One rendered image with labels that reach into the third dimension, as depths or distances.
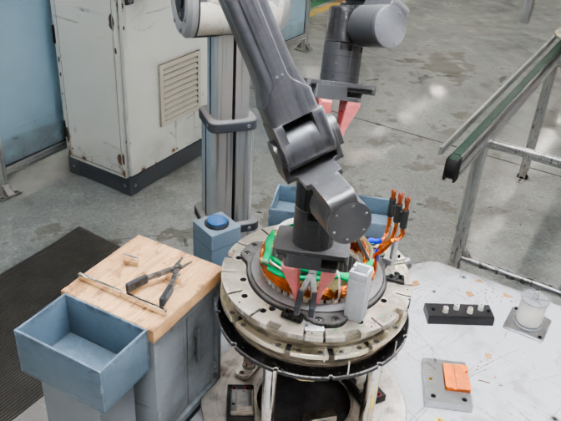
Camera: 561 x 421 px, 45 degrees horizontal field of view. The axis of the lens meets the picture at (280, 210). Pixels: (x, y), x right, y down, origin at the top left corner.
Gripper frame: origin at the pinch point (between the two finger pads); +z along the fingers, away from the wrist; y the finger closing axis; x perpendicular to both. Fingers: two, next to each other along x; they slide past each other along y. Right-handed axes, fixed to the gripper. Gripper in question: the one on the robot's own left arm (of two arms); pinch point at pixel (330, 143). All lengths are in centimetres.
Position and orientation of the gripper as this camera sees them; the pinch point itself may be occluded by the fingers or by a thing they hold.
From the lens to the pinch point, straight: 103.4
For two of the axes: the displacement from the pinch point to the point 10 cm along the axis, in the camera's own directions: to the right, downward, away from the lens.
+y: 9.9, 1.0, 1.0
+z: -1.2, 9.7, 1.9
